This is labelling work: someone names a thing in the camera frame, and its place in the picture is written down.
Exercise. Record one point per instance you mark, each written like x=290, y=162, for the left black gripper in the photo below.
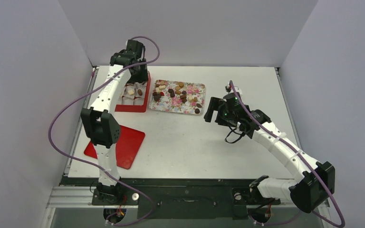
x=143, y=77

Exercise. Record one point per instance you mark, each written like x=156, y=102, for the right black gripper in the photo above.
x=217, y=110

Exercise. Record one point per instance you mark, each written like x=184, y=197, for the red box lid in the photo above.
x=123, y=152

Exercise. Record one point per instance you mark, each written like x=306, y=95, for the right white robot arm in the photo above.
x=312, y=181

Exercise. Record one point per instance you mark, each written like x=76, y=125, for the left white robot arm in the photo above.
x=126, y=67

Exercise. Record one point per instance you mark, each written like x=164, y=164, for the red chocolate box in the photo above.
x=134, y=97

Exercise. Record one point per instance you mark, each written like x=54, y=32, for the floral serving tray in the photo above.
x=167, y=96

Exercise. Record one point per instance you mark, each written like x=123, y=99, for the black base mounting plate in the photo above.
x=176, y=198

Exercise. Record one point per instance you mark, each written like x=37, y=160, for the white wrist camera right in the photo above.
x=230, y=89

